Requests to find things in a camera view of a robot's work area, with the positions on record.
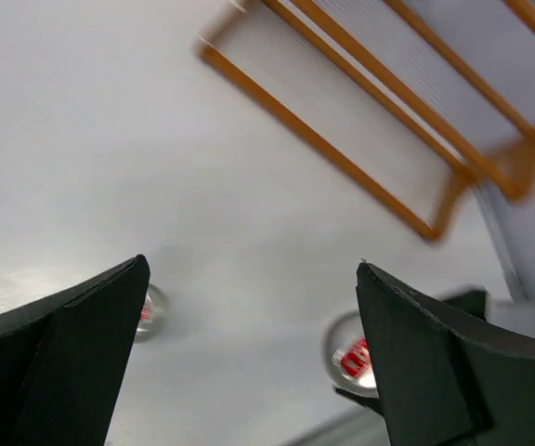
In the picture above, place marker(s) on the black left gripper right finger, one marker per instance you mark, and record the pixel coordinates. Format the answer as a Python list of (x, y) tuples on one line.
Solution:
[(444, 376)]

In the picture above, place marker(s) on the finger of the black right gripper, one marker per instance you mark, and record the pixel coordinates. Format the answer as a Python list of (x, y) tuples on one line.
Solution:
[(371, 403), (470, 300)]

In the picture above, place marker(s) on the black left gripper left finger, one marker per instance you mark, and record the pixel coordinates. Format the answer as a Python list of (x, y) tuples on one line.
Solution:
[(63, 358)]

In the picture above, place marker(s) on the energy drink can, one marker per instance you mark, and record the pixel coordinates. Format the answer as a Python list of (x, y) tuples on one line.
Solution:
[(346, 357), (153, 314)]

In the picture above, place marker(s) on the orange wooden two-tier shelf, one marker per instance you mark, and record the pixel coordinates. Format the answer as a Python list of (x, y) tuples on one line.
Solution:
[(376, 89)]

